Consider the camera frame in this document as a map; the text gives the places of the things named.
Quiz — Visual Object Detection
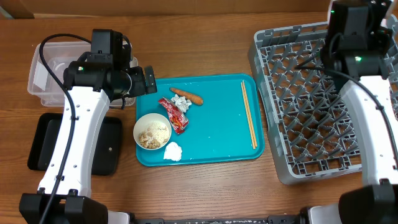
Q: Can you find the foil ball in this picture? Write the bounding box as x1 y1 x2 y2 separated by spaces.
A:
171 94 192 113

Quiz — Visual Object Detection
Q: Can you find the orange carrot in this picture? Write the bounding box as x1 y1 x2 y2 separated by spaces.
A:
170 88 204 106

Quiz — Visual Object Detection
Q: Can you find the white bowl with food scraps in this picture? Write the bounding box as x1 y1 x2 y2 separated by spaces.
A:
133 113 172 150

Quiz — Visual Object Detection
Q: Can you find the red snack wrapper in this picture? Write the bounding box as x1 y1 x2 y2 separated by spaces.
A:
158 97 189 134

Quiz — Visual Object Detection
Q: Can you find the wooden chopstick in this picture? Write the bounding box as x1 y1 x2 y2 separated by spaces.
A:
240 81 256 150
242 80 258 149

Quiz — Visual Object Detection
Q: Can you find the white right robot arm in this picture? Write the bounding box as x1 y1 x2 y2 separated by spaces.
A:
303 1 397 223

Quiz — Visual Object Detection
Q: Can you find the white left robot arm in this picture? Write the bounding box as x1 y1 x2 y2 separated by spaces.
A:
19 29 157 223

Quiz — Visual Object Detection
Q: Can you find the grey dishwasher rack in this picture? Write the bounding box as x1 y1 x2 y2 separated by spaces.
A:
248 22 397 185

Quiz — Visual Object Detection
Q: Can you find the crumpled white napkin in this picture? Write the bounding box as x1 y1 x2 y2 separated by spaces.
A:
164 142 182 162

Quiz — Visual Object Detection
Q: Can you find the clear plastic bin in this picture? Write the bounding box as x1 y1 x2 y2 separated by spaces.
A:
27 40 139 108

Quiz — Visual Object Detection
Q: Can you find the teal serving tray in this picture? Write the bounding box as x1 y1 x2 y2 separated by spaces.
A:
136 73 265 165

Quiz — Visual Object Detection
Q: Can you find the white label sticker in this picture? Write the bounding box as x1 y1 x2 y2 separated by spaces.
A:
33 62 49 91

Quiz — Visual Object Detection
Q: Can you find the black plastic tray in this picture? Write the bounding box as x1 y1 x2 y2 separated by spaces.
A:
27 113 123 176

